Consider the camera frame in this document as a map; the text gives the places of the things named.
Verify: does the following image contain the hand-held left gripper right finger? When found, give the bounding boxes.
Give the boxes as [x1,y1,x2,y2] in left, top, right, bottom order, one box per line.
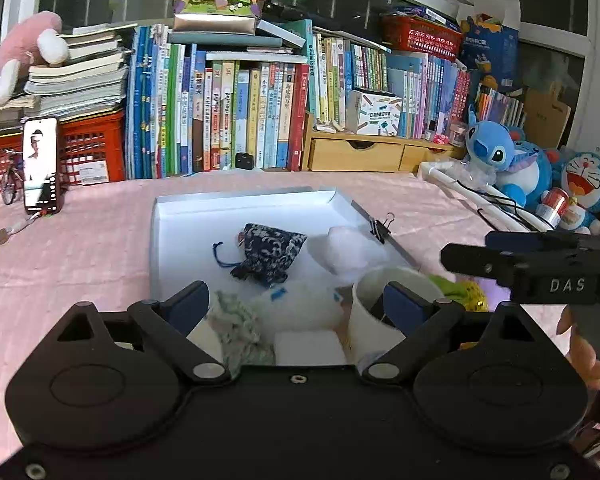
[362,282,546,385]

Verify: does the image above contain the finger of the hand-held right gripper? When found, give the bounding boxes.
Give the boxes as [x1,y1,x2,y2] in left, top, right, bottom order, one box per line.
[440,242,518,282]
[485,230,581,254]

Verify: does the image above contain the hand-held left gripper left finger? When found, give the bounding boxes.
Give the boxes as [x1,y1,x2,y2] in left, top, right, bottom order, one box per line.
[55,281,229,386]

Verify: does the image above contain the yellow sequin bow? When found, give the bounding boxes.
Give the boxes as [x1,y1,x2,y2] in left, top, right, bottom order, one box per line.
[456,282,489,312]

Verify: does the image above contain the white paper cup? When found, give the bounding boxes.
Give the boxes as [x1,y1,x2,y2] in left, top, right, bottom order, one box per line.
[347,266,448,367]

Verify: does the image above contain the green floral cloth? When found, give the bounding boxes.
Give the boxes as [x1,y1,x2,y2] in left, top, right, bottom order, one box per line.
[207,290,277,379]

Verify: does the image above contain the white shallow box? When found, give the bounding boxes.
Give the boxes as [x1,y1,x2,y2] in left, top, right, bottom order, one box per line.
[149,186,423,367]

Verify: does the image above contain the purple soft item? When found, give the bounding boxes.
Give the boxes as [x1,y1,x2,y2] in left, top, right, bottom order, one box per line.
[479,279,512,312]

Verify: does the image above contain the green soft item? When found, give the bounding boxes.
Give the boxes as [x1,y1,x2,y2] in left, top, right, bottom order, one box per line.
[429,275,464,302]

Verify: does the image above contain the person's right hand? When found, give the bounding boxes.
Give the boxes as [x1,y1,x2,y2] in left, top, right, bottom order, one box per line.
[560,304,600,392]

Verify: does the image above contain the red drink can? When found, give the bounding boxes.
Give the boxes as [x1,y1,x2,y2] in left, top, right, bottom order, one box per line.
[536,187,574,225]

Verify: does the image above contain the blue round plush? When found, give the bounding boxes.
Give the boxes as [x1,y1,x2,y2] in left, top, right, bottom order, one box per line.
[495,139,555,212]

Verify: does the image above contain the white crumpled tissue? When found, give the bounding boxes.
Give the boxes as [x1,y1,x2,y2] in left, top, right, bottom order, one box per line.
[312,225,406,287]

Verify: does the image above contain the black binder clip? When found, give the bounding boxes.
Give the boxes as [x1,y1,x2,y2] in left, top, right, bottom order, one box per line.
[370,212,397,245]

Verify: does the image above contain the blue cat plush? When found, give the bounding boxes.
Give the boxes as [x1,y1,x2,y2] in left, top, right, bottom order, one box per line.
[554,150,600,235]

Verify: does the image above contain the white tube in plastic wrap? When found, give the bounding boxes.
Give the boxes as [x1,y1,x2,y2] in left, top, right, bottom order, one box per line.
[417,160,555,234]

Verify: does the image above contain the navy floral pouch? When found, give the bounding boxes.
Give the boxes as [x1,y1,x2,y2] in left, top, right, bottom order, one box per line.
[212,223,308,288]

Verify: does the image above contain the white foam block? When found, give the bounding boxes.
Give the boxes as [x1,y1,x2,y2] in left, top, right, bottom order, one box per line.
[274,331,349,367]

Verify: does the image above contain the pink tablecloth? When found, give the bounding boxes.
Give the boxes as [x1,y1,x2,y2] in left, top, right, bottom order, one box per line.
[0,170,581,463]

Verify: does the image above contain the blue alien plush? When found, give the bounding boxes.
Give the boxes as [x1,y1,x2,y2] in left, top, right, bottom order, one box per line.
[462,107,518,163]

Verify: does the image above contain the brown cardboard sheet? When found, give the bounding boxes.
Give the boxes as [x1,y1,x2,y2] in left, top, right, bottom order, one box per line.
[522,84,572,150]

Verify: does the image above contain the slanted colourful notebooks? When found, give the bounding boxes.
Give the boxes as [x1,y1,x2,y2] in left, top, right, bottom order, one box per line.
[474,84,527,128]

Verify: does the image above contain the wooden drawer organiser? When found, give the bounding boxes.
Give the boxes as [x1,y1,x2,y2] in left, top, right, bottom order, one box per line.
[302,112,469,174]

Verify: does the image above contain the white printed carton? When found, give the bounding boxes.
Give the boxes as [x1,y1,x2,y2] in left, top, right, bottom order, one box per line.
[346,89,404,137]

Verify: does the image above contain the row of slim books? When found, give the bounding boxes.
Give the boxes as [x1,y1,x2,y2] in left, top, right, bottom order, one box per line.
[310,32,475,142]

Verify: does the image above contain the blue printed bag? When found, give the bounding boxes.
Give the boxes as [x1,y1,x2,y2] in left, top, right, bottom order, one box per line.
[459,14,522,92]

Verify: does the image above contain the row of colourful books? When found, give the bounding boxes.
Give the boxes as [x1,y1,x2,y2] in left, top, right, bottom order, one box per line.
[125,24,312,181]

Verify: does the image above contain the smartphone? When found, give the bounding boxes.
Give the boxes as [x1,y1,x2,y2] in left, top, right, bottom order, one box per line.
[22,116,64,216]

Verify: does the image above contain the red plastic basket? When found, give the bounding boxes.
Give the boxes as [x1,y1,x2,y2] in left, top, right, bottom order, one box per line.
[380,14,464,62]

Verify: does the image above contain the stack of paperback books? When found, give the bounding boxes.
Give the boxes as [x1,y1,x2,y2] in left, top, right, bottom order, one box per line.
[0,29,132,132]

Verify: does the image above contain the blue printed packet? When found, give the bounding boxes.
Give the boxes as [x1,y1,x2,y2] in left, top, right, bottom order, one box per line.
[390,5,462,28]

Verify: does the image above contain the teal hardcover book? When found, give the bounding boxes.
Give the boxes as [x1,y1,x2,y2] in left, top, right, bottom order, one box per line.
[169,31,284,52]

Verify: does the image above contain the gold box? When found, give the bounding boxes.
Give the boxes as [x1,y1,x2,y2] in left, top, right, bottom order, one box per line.
[173,12,259,37]

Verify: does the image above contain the white teal-edged book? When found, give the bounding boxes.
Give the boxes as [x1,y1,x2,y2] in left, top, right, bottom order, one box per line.
[255,19,314,50]

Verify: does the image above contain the black gadget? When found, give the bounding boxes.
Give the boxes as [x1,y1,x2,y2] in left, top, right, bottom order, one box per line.
[264,0,312,24]

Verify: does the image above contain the pink plush toy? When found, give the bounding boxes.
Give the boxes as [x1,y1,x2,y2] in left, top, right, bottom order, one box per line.
[0,10,71,106]

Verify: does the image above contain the black cable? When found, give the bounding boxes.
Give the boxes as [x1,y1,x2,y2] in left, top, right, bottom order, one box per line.
[459,180,548,232]

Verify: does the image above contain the white charging cable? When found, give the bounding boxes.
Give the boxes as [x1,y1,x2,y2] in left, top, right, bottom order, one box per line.
[0,217,38,257]

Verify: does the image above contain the black wire frame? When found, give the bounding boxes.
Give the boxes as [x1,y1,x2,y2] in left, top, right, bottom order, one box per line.
[0,149,27,206]

